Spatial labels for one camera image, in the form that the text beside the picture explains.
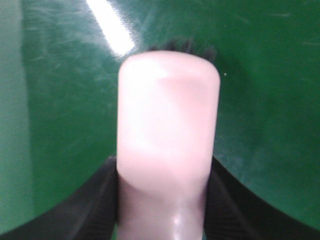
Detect green conveyor belt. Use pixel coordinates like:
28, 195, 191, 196
0, 0, 320, 233

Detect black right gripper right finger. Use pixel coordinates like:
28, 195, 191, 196
204, 158, 320, 240

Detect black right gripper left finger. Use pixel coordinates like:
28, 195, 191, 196
0, 156, 118, 240

